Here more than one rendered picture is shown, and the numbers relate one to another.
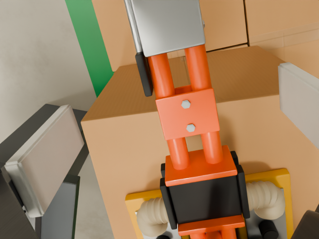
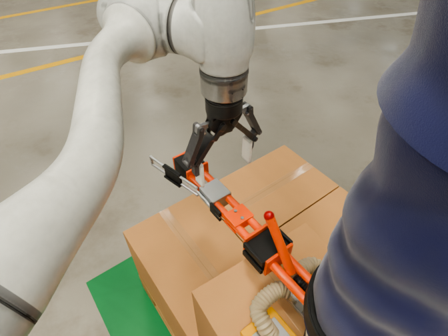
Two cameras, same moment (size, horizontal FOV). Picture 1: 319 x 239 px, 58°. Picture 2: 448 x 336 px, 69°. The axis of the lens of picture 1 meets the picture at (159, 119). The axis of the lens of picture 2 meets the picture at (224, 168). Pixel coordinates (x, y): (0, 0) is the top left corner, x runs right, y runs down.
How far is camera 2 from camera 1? 0.72 m
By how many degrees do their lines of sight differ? 68
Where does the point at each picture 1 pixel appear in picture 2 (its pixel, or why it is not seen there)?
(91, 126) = (199, 291)
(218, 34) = not seen: hidden behind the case
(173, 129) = (236, 221)
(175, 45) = (221, 195)
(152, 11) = (209, 191)
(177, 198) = (255, 249)
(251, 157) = not seen: hidden behind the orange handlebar
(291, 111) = (247, 156)
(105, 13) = (177, 307)
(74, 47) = not seen: outside the picture
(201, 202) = (267, 246)
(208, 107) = (244, 209)
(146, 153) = (239, 295)
